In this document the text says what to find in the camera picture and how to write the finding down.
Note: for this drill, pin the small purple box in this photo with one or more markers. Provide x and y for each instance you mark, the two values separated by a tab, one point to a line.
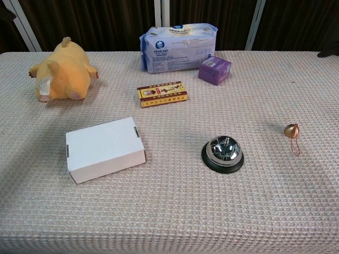
213	70

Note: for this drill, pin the yellow plush pig toy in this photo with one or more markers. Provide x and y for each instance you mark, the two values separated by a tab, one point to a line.
66	76

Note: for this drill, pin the white slanted frame post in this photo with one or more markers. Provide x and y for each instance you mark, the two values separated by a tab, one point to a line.
25	26
255	23

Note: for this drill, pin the white upright frame post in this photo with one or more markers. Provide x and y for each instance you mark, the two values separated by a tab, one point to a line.
162	13

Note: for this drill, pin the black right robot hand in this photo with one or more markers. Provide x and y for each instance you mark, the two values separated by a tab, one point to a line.
329	51

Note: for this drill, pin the white cardboard box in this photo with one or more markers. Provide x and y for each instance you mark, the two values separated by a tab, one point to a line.
104	149

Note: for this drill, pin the yellow red seasoning box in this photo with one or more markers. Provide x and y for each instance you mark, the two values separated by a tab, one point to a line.
162	94

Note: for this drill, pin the chrome call bell black base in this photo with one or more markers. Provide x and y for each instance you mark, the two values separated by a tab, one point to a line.
222	154

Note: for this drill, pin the dark brown curtain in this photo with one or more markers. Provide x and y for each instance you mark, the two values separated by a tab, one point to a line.
100	23

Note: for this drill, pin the pale blue wet wipes pack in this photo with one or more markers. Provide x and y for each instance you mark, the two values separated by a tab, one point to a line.
177	50

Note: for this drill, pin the beige waffle weave tablecloth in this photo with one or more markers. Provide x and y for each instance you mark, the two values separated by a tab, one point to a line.
169	206

